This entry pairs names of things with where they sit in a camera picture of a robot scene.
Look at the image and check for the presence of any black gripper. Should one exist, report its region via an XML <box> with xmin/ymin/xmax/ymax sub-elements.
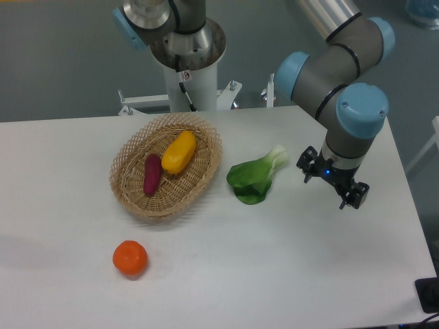
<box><xmin>296</xmin><ymin>146</ymin><xmax>370</xmax><ymax>210</ymax></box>

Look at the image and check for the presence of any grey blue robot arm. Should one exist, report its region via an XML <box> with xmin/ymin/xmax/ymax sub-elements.
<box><xmin>112</xmin><ymin>1</ymin><xmax>395</xmax><ymax>208</ymax></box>

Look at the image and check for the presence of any woven wicker basket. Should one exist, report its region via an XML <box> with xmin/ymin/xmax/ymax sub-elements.
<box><xmin>110</xmin><ymin>112</ymin><xmax>222</xmax><ymax>218</ymax></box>

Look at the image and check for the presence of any yellow mango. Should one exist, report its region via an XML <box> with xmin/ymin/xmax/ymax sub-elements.
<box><xmin>161</xmin><ymin>130</ymin><xmax>197</xmax><ymax>174</ymax></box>

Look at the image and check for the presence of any green bok choy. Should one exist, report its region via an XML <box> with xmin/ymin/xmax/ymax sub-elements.
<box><xmin>226</xmin><ymin>145</ymin><xmax>289</xmax><ymax>205</ymax></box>

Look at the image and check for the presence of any black device at edge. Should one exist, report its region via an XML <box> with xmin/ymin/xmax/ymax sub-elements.
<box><xmin>414</xmin><ymin>277</ymin><xmax>438</xmax><ymax>314</ymax></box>

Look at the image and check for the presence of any purple sweet potato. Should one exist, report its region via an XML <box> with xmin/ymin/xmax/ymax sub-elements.
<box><xmin>143</xmin><ymin>154</ymin><xmax>162</xmax><ymax>196</ymax></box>

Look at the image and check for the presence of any blue object top right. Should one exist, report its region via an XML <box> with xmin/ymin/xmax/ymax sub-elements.
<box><xmin>405</xmin><ymin>0</ymin><xmax>438</xmax><ymax>30</ymax></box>

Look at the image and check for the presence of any orange tangerine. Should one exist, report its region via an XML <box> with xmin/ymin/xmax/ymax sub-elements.
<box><xmin>112</xmin><ymin>240</ymin><xmax>148</xmax><ymax>276</ymax></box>

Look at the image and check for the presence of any white frame at right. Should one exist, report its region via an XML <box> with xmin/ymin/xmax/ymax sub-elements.
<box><xmin>405</xmin><ymin>116</ymin><xmax>438</xmax><ymax>175</ymax></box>

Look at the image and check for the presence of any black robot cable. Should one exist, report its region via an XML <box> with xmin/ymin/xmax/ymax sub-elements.
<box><xmin>174</xmin><ymin>53</ymin><xmax>198</xmax><ymax>112</ymax></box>

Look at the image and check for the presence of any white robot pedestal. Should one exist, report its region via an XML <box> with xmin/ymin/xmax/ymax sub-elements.
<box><xmin>118</xmin><ymin>63</ymin><xmax>243</xmax><ymax>116</ymax></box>

